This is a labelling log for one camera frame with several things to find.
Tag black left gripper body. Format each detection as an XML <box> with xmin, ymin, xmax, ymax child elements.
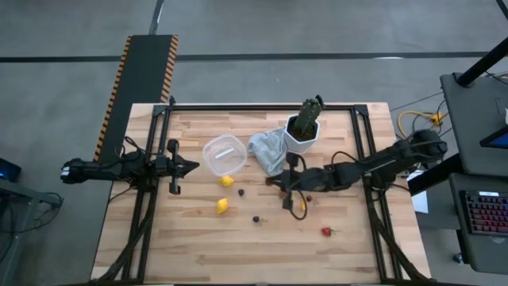
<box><xmin>154</xmin><ymin>138</ymin><xmax>185</xmax><ymax>195</ymax></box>

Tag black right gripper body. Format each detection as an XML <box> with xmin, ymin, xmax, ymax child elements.
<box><xmin>282</xmin><ymin>152</ymin><xmax>325</xmax><ymax>211</ymax></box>

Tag clear plastic tupperware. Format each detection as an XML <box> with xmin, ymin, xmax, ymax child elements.
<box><xmin>202</xmin><ymin>133</ymin><xmax>248</xmax><ymax>178</ymax></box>

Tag grey crumpled cloth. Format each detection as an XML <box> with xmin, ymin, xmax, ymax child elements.
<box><xmin>247</xmin><ymin>127</ymin><xmax>289</xmax><ymax>177</ymax></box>

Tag white plant pot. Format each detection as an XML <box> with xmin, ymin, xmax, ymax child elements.
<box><xmin>282</xmin><ymin>114</ymin><xmax>321</xmax><ymax>155</ymax></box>

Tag green cactus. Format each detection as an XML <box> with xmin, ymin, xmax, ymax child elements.
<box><xmin>292</xmin><ymin>95</ymin><xmax>325</xmax><ymax>138</ymax></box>

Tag black ramp with hazard stripes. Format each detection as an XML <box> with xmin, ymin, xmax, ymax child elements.
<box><xmin>93</xmin><ymin>34</ymin><xmax>179</xmax><ymax>164</ymax></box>

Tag white paper sheet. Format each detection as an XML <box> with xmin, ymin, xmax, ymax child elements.
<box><xmin>410</xmin><ymin>170</ymin><xmax>429</xmax><ymax>215</ymax></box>

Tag black diagonal support bar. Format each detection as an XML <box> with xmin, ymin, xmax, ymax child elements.
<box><xmin>407</xmin><ymin>153</ymin><xmax>464</xmax><ymax>195</ymax></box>

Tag black device with blue light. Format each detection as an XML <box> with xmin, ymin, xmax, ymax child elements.
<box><xmin>0</xmin><ymin>157</ymin><xmax>23</xmax><ymax>183</ymax></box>

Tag grey metal stand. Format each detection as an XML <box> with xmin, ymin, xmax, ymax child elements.
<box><xmin>0</xmin><ymin>178</ymin><xmax>55</xmax><ymax>286</ymax></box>

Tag grey side table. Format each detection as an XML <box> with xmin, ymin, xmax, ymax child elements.
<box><xmin>439</xmin><ymin>72</ymin><xmax>508</xmax><ymax>156</ymax></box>

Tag keyboard with red backlight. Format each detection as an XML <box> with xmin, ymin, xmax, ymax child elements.
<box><xmin>448</xmin><ymin>172</ymin><xmax>508</xmax><ymax>275</ymax></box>

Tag blue lit tablet screen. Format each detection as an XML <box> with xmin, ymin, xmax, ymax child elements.
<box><xmin>479</xmin><ymin>126</ymin><xmax>508</xmax><ymax>150</ymax></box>

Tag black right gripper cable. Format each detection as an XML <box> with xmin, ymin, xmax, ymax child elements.
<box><xmin>288</xmin><ymin>189</ymin><xmax>309</xmax><ymax>221</ymax></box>

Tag yellow power cable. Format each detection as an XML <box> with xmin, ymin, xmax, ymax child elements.
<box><xmin>398</xmin><ymin>110</ymin><xmax>445</xmax><ymax>138</ymax></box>

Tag black round post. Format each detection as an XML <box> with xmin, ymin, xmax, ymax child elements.
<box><xmin>456</xmin><ymin>37</ymin><xmax>508</xmax><ymax>87</ymax></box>

